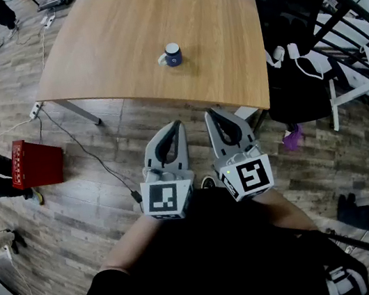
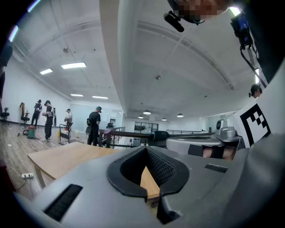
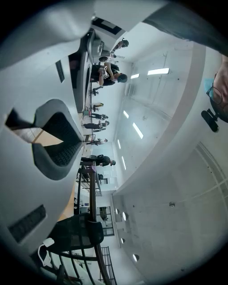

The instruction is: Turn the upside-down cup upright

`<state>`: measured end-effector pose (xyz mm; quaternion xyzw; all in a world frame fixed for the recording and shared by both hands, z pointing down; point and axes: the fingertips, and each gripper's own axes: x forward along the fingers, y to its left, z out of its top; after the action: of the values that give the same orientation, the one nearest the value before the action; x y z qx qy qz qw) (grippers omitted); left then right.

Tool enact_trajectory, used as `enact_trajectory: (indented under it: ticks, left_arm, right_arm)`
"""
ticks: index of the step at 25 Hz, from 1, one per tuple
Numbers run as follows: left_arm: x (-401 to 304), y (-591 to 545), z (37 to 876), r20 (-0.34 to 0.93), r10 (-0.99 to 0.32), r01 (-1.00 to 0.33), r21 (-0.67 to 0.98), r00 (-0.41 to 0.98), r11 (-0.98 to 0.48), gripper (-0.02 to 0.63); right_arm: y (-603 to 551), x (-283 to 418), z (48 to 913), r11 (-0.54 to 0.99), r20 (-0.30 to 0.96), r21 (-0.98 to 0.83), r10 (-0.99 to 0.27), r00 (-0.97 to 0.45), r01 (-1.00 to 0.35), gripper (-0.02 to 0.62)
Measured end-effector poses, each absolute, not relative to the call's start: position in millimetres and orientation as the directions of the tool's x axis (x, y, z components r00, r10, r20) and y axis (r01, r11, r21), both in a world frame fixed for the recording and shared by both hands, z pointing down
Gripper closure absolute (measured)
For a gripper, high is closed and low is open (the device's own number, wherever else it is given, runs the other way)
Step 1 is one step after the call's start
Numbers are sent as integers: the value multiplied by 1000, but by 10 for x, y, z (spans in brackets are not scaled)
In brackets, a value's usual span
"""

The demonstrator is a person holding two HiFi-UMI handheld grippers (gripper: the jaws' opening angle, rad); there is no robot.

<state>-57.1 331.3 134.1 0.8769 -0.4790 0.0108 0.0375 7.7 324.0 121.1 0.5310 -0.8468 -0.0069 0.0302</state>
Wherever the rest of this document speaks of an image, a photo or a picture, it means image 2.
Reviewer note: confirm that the black head-mounted camera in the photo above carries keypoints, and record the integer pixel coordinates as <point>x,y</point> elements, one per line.
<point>173,21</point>

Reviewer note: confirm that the round ceiling detector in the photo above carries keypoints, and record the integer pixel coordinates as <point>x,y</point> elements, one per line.
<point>158,77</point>

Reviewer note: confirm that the pink cloth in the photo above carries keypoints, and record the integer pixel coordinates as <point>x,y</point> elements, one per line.
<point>107,131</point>

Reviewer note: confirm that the rectangular ceiling light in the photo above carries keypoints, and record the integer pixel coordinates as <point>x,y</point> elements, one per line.
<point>76,95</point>
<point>100,97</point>
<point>46,71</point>
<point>73,65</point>

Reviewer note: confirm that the green vacuum cleaner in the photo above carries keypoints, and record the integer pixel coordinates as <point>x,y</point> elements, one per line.
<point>31,132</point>

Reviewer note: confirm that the black chest-mounted device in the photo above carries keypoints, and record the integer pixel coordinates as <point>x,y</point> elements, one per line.
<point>241,26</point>

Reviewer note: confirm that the person's black shirt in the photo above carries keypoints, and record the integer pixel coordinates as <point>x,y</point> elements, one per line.
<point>271,33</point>

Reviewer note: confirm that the person's right hand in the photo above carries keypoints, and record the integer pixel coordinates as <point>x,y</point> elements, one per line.
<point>228,153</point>

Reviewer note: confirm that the white power strip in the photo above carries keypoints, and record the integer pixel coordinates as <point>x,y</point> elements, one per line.
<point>27,176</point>

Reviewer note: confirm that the black metal cart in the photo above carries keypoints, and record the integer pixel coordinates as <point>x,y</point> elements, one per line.
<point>65,133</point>

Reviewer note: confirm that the person's head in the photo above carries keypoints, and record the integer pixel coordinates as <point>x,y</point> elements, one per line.
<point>196,9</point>

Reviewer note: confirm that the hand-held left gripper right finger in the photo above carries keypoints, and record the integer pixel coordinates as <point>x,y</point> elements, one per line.
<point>200,178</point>

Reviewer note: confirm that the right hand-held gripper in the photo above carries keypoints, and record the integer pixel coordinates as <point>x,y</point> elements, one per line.
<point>200,140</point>

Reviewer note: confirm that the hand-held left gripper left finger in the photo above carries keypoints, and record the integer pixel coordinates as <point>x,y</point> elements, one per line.
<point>95,196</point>

